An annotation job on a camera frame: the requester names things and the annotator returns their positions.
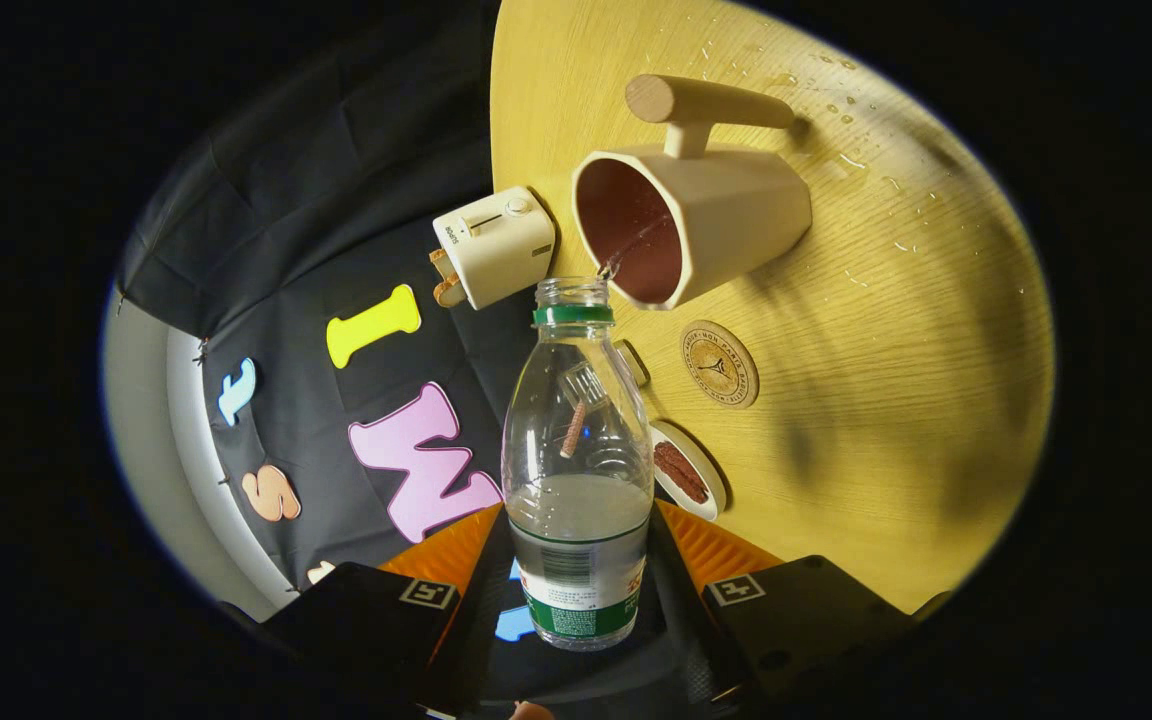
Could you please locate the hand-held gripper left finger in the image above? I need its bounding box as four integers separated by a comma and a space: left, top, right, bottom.
261, 503, 514, 716

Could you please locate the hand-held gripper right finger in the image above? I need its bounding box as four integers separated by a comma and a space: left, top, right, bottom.
646, 500, 917, 706

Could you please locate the clear plastic juice bottle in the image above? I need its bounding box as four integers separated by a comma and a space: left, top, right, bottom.
501, 277, 655, 651

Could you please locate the round cork coaster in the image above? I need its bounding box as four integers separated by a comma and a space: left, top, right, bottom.
679, 320, 760, 409

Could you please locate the beige cup with wooden handle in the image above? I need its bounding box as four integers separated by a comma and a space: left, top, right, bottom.
572, 73, 814, 312

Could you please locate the white round plate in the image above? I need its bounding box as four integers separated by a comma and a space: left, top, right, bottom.
648, 420, 728, 523

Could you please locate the brown meat patty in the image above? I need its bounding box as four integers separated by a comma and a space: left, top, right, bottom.
653, 441, 710, 504

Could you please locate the wooden table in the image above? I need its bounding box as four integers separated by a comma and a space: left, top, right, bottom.
489, 0, 1055, 616

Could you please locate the toasted bread slice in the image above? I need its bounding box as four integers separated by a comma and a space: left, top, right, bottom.
428, 248, 467, 309

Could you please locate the white toaster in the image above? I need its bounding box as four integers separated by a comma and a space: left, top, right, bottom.
432, 186, 557, 311

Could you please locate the black backdrop cloth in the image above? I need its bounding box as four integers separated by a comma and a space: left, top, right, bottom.
116, 0, 657, 701

